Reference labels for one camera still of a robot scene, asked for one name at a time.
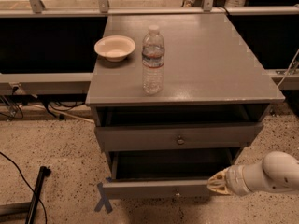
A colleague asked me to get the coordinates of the white cable at right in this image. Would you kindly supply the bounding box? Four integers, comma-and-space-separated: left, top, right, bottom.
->
276, 49, 299, 89

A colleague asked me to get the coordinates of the clear plastic water bottle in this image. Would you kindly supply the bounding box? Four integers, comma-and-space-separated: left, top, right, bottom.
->
142, 25, 165, 94

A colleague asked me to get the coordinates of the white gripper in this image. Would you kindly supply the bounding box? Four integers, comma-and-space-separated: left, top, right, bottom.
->
207, 165, 251, 196

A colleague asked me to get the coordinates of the blue tape cross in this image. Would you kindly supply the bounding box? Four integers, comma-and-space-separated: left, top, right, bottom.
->
94, 182, 113, 214

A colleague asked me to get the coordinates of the cable bundle under rail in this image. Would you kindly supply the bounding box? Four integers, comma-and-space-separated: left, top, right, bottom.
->
0, 86, 95, 125

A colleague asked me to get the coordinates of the white paper bowl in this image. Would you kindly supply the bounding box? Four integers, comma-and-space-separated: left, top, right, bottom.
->
94, 35, 135, 62

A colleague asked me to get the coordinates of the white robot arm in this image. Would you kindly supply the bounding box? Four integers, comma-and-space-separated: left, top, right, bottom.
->
207, 151, 299, 196

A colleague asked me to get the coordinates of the grey top drawer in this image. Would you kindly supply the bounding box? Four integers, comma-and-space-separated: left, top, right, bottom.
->
95, 122, 263, 151

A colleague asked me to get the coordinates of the black metal stand leg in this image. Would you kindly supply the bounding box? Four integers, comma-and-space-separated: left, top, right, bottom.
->
0, 166, 51, 224

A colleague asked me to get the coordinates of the black floor cable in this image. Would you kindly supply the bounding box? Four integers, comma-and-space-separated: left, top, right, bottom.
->
0, 152, 49, 224

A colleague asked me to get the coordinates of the grey drawer cabinet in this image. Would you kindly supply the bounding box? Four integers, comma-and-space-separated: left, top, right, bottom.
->
85, 13, 286, 185

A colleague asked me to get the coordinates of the grey drawer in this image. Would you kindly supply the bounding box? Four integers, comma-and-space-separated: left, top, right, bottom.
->
103, 148, 235, 199
95, 122, 263, 151

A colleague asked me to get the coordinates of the grey metal railing frame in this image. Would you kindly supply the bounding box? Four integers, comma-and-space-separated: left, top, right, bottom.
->
0, 0, 299, 95

